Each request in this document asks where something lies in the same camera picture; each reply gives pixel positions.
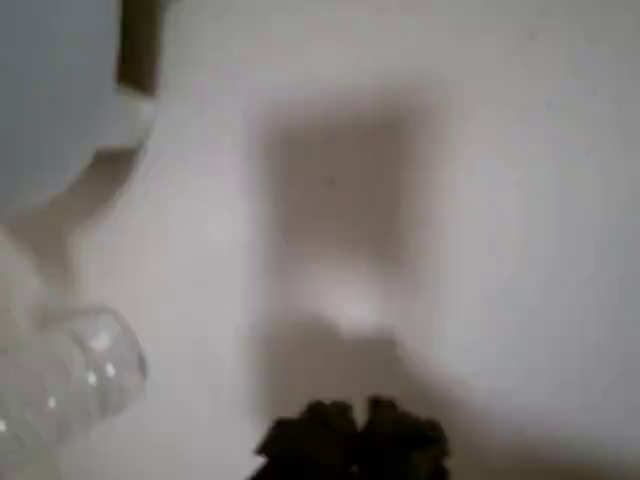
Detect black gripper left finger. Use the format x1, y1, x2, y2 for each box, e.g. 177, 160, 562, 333
252, 398, 362, 480

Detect pale blue-white round container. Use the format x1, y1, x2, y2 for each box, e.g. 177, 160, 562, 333
0, 0, 167, 224

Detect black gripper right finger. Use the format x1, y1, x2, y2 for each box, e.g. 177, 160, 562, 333
353, 395, 451, 480

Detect clear plastic water bottle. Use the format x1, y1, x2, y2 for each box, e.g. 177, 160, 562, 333
0, 224, 149, 480

